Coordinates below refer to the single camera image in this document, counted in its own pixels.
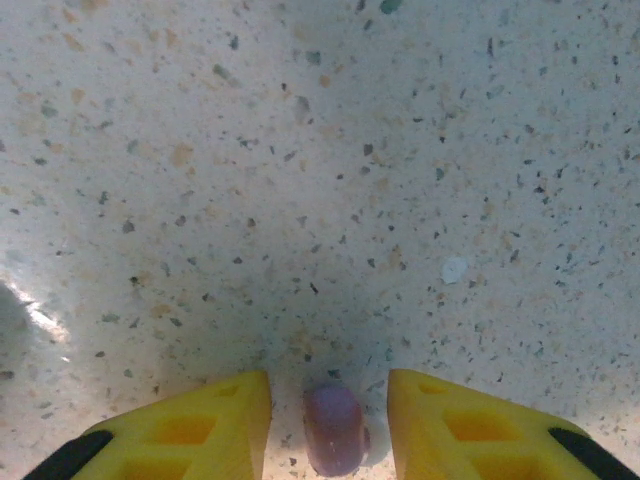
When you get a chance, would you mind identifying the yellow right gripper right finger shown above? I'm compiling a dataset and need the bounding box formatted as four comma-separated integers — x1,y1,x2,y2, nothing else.
386,368,640,480

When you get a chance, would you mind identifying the pink wireless earbud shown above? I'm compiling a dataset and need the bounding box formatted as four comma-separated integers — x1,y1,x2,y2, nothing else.
302,382,372,477

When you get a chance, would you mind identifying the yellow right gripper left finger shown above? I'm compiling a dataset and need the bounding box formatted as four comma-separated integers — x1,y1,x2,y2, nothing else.
22,369,274,480

